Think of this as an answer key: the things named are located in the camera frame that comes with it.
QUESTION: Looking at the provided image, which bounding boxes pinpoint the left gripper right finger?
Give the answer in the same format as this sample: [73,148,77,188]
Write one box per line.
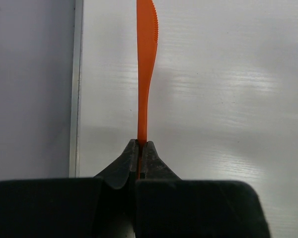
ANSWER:
[142,141,181,180]

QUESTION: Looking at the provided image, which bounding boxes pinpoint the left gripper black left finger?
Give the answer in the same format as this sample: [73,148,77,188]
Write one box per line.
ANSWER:
[94,139,139,189]

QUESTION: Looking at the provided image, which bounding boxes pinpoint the red-orange plastic knife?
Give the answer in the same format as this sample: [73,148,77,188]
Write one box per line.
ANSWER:
[137,0,158,178]

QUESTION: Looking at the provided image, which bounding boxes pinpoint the aluminium rail left edge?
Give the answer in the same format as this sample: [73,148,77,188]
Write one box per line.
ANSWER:
[69,0,84,178]

